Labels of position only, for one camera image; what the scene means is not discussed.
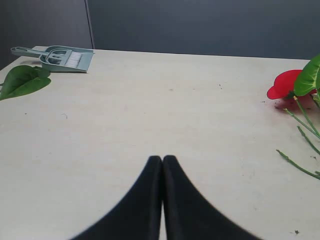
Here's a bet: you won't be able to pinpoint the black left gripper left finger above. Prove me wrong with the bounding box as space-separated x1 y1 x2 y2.
74 156 163 240

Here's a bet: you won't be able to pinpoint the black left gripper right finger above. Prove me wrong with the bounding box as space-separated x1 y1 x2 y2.
163 155 258 240

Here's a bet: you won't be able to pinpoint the artificial red flower green stems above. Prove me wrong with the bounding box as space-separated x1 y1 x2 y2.
266 53 320 181

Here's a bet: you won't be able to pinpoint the small green hand brush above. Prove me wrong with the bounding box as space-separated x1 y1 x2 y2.
11 47 82 68

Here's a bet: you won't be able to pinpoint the green plastic dustpan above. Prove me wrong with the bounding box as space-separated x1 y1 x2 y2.
39 45 95 73

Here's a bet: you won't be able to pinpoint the loose green artificial leaf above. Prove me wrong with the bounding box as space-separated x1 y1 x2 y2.
0 65 51 101

